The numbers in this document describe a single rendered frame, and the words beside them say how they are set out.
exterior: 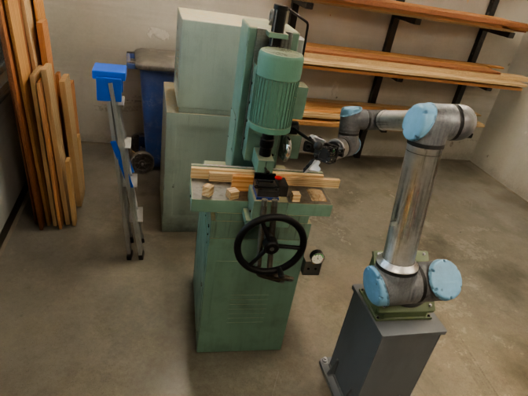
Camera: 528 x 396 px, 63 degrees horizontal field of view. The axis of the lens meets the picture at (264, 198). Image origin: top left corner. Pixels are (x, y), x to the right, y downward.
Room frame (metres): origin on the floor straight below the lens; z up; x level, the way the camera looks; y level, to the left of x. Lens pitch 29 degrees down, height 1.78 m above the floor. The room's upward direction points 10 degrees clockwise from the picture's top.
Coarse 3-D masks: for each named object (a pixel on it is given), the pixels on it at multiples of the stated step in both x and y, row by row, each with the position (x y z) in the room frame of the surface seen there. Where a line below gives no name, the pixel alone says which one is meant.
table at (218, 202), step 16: (192, 192) 1.51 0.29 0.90; (224, 192) 1.56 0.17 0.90; (240, 192) 1.58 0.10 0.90; (288, 192) 1.66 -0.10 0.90; (304, 192) 1.68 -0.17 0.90; (192, 208) 1.47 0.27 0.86; (208, 208) 1.48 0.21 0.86; (224, 208) 1.50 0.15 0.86; (240, 208) 1.52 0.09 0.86; (288, 208) 1.57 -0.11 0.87; (304, 208) 1.59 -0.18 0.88; (320, 208) 1.60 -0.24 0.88; (288, 224) 1.47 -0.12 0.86
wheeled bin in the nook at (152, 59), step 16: (144, 48) 3.63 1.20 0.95; (128, 64) 3.22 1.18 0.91; (144, 64) 3.19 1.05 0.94; (160, 64) 3.24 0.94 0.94; (144, 80) 3.22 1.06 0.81; (160, 80) 3.25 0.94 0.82; (144, 96) 3.23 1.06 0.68; (160, 96) 3.26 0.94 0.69; (144, 112) 3.24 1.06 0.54; (160, 112) 3.28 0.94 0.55; (144, 128) 3.30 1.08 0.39; (160, 128) 3.29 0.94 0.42; (144, 144) 3.54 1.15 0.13; (160, 144) 3.30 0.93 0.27; (144, 160) 3.23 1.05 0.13
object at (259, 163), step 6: (258, 150) 1.75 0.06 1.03; (252, 156) 1.77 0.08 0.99; (258, 156) 1.68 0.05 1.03; (270, 156) 1.70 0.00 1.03; (252, 162) 1.75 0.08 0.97; (258, 162) 1.65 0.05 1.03; (264, 162) 1.65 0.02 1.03; (270, 162) 1.66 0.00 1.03; (258, 168) 1.65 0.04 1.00; (270, 168) 1.66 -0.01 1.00
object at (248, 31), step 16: (240, 32) 2.04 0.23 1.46; (256, 32) 1.86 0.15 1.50; (240, 48) 1.99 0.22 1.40; (240, 64) 1.93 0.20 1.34; (240, 80) 1.88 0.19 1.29; (240, 96) 1.85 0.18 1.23; (240, 112) 1.85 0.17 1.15; (240, 128) 1.85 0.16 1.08; (240, 144) 1.86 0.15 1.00; (240, 160) 1.86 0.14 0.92
